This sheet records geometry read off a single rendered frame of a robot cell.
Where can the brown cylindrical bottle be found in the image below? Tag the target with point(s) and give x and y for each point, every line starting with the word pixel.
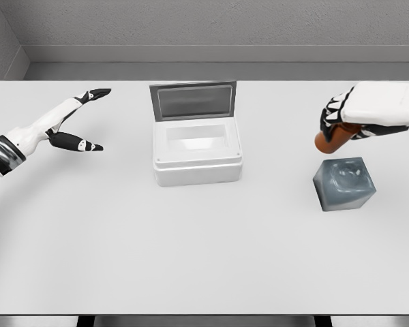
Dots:
pixel 332 139

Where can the white open storage box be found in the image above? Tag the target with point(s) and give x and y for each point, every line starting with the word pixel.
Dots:
pixel 197 160

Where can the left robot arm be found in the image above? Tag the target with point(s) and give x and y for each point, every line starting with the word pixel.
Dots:
pixel 5 153

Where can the grey hinged box lid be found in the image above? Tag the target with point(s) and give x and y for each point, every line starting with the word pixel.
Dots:
pixel 193 99

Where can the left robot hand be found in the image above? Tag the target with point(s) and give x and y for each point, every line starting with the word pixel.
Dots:
pixel 56 117

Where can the grey cube-shaped holder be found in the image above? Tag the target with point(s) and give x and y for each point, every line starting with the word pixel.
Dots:
pixel 344 184

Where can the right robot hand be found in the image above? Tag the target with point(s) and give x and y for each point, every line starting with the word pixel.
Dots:
pixel 375 104

